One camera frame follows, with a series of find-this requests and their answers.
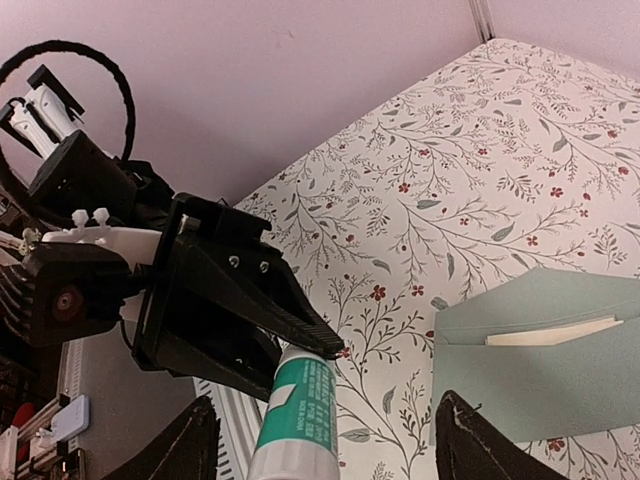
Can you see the floral patterned table mat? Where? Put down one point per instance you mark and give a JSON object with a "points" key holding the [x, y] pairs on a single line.
{"points": [[511, 157]]}

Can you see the front aluminium rail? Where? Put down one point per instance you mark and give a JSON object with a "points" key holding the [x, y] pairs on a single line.
{"points": [[241, 418]]}

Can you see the blue white device off-table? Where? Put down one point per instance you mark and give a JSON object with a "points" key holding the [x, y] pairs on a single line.
{"points": [[71, 420]]}

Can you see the beige letter paper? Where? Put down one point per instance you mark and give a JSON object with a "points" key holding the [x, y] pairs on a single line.
{"points": [[553, 336]]}

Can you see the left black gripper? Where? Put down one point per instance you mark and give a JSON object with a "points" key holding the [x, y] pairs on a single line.
{"points": [[212, 287]]}

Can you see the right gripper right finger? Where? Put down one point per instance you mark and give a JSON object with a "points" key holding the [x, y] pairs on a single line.
{"points": [[468, 447]]}

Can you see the teal blue envelope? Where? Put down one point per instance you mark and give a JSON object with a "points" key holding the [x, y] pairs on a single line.
{"points": [[532, 392]]}

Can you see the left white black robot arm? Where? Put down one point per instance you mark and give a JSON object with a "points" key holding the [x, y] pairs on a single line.
{"points": [[77, 175]]}

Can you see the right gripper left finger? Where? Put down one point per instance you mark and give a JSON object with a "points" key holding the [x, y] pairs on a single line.
{"points": [[187, 449]]}

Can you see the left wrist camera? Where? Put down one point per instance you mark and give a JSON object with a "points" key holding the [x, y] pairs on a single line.
{"points": [[78, 291]]}

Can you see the left aluminium frame post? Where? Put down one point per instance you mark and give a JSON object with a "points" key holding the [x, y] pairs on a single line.
{"points": [[482, 19]]}

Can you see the green white glue stick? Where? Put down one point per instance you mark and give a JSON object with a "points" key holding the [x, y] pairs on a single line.
{"points": [[298, 437]]}

